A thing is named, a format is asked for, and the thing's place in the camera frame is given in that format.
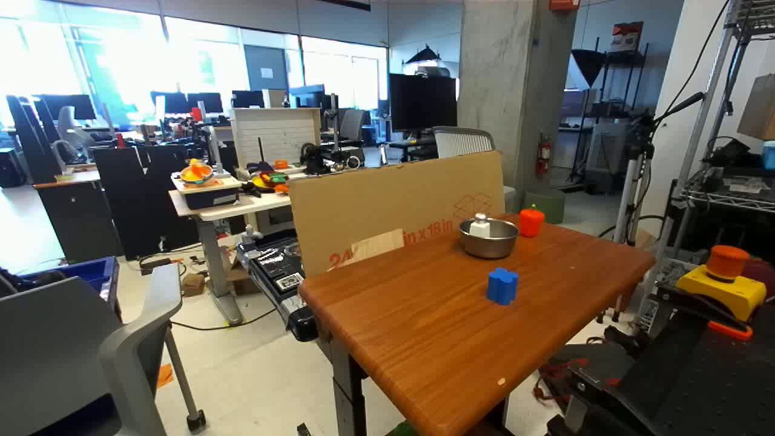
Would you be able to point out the stainless steel bowl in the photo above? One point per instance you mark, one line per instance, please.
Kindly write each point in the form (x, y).
(488, 242)

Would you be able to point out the brown cardboard board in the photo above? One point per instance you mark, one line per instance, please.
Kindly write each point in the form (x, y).
(377, 203)

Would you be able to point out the white chair back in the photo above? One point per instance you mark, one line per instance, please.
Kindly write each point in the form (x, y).
(460, 144)

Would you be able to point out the large black monitor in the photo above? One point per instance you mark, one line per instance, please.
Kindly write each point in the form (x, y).
(422, 103)

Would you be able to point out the black control box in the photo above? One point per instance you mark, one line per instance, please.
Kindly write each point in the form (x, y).
(278, 279)

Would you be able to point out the blue clover-shaped block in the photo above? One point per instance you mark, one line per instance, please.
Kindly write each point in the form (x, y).
(501, 287)

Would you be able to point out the orange toy bell pepper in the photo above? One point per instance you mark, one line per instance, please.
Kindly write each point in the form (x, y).
(531, 222)

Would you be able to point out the white partition panel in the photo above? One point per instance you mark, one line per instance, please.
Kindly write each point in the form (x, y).
(273, 135)

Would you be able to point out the red fire extinguisher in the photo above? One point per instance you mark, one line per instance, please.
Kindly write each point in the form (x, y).
(546, 158)

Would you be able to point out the white standing desk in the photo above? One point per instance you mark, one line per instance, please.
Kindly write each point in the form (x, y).
(219, 251)

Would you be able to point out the black table leg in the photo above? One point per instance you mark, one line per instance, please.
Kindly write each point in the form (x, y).
(349, 391)

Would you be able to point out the small black monitor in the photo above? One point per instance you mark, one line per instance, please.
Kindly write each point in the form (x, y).
(170, 103)
(247, 97)
(205, 103)

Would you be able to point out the tray of toy fruit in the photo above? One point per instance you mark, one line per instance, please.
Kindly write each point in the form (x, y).
(197, 178)

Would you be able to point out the black studio lamp shade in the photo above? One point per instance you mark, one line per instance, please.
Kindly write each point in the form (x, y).
(587, 64)

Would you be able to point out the blue plastic bin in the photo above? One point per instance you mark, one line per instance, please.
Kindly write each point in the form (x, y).
(87, 272)

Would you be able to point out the dark wooden-top desk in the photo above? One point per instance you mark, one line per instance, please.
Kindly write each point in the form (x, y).
(76, 215)

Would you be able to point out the yellow box orange stop button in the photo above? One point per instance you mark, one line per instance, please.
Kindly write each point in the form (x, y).
(722, 282)

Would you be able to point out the grey office chair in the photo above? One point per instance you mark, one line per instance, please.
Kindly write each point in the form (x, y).
(55, 355)

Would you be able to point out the brown cardboard box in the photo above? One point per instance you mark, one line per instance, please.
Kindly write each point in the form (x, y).
(760, 110)

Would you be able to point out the black camera tripod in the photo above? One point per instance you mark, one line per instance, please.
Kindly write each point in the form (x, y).
(638, 178)

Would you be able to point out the red wall sign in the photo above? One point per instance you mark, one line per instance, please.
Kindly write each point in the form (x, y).
(624, 38)

